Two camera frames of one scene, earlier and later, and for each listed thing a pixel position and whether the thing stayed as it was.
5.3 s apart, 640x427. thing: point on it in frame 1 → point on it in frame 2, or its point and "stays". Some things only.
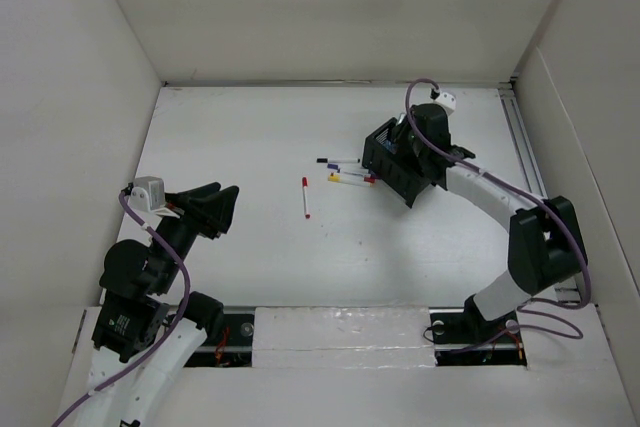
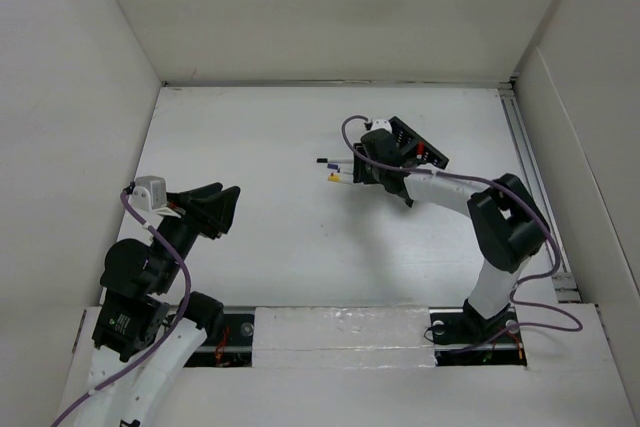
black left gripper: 198,217 stays
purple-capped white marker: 344,167 stays
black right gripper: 413,148 → 361,164
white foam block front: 342,338 stays
